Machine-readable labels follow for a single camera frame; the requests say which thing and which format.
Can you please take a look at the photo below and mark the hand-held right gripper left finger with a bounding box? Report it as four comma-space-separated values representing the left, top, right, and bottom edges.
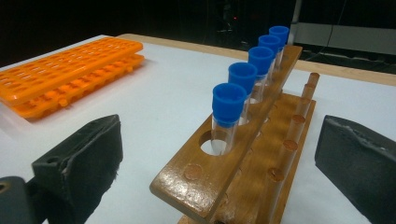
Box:
32, 114, 124, 224

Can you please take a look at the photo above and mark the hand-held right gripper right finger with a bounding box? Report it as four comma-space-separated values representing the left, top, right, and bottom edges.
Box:
314, 115, 396, 224

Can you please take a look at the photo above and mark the orange plastic test tube rack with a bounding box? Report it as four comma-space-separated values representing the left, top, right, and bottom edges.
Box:
0, 36, 146, 119

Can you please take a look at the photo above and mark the wooden test tube rack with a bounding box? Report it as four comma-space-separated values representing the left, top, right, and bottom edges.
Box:
149, 44, 321, 224

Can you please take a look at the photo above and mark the blue-capped glass test tube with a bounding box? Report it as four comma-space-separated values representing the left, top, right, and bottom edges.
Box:
258, 35, 283, 87
268, 25, 290, 71
247, 46, 276, 105
210, 82, 248, 157
228, 62, 259, 126

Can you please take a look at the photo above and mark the white table mat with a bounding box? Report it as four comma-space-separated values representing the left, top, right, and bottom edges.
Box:
0, 35, 396, 224

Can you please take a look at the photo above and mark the black equipment with red light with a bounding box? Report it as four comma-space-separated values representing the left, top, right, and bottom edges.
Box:
214, 12, 250, 48

